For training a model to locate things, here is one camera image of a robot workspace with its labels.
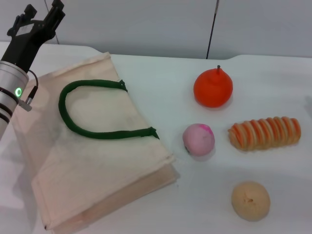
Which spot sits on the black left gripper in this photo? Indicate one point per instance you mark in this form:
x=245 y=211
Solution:
x=23 y=46

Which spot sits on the pink toy peach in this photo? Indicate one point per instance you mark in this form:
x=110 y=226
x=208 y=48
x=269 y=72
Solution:
x=198 y=141

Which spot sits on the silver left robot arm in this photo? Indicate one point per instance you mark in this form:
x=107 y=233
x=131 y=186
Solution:
x=9 y=80

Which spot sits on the orange pear-shaped toy fruit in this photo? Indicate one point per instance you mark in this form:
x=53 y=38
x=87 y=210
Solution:
x=212 y=90

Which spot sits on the orange striped bread roll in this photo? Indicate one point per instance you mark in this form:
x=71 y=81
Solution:
x=263 y=134

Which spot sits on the round tan bun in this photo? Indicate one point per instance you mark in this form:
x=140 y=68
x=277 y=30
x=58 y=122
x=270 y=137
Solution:
x=251 y=200

